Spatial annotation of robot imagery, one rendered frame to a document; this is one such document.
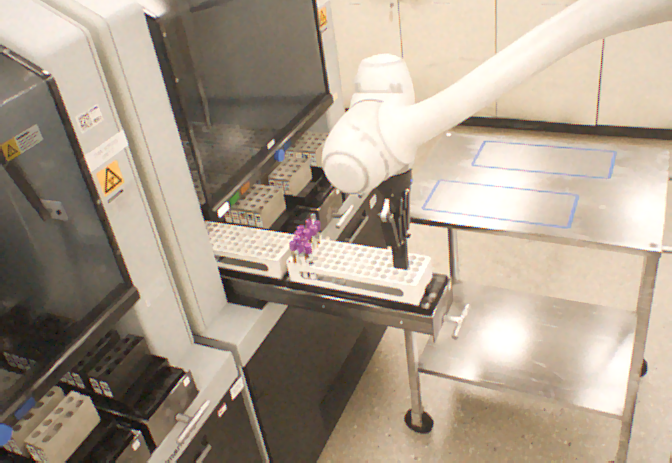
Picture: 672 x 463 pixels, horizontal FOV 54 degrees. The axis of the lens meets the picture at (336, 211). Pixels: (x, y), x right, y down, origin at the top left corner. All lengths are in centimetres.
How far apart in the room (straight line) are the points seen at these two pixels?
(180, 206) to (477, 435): 123
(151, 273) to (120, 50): 42
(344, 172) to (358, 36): 286
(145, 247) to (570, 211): 94
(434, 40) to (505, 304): 187
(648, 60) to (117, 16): 275
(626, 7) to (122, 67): 80
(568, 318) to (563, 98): 172
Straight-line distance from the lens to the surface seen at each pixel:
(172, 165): 133
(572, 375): 197
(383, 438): 218
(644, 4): 104
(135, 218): 127
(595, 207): 164
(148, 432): 130
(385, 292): 140
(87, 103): 117
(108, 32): 120
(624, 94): 359
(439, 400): 226
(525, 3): 349
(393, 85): 112
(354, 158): 97
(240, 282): 152
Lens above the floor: 171
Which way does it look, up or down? 32 degrees down
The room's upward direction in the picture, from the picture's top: 9 degrees counter-clockwise
